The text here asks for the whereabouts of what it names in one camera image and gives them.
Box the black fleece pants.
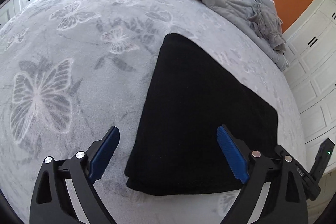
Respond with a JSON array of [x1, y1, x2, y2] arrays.
[[125, 34, 278, 196]]

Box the grey butterfly bedspread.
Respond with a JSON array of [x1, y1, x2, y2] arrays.
[[1, 0, 306, 223]]

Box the crumpled dark grey garment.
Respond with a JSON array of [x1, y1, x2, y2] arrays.
[[249, 3, 286, 52]]

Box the white panelled wardrobe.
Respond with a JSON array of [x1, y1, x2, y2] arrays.
[[284, 0, 335, 168]]

